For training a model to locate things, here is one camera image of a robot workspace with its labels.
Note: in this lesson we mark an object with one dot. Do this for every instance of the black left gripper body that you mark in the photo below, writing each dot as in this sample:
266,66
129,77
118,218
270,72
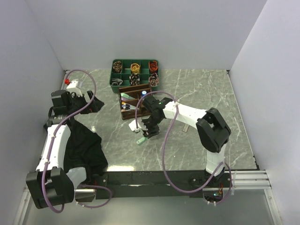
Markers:
76,103

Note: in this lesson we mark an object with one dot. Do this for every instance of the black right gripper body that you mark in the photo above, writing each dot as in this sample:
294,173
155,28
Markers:
151,124

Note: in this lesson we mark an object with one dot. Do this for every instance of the small beige eraser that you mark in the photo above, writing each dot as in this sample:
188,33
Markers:
185,129

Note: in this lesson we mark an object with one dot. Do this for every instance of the blue grey glue stick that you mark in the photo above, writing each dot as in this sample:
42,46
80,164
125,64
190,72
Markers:
143,93

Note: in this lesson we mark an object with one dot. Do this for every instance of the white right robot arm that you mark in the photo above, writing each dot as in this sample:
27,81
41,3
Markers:
212,128

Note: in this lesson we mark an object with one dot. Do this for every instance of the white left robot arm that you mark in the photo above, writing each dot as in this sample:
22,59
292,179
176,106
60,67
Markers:
53,183

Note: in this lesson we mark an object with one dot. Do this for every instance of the grey rolled cloth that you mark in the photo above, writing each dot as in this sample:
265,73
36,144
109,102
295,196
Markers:
116,82

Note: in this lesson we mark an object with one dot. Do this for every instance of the brown wooden desk organizer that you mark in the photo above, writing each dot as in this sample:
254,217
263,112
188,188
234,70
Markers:
134,91

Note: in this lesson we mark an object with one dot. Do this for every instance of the brown patterned rolled tie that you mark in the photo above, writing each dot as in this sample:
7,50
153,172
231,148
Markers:
117,67

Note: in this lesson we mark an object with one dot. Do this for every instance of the pink black rolled tie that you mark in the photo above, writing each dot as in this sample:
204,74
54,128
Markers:
154,80

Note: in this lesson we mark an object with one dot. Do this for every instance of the black white rolled tie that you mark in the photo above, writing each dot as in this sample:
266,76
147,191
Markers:
134,79

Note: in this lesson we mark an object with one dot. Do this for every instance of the black cloth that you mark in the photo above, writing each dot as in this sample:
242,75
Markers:
84,149

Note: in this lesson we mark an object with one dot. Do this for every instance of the yellow rolled tie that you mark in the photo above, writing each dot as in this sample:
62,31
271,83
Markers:
135,68

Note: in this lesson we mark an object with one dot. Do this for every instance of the orange black rolled tie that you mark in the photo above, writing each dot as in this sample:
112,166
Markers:
153,66

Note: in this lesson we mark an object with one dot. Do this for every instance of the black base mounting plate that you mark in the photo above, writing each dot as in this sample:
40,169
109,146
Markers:
149,184

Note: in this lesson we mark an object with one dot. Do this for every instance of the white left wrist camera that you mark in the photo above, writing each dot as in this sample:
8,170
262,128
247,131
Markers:
74,86

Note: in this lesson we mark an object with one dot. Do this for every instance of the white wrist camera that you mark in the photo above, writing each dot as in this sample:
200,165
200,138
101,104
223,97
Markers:
136,126
74,86

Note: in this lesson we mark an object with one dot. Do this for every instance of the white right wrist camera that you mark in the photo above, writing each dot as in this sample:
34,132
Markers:
136,126

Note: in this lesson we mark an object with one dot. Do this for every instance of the aluminium rail frame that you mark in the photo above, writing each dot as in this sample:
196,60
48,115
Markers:
248,180

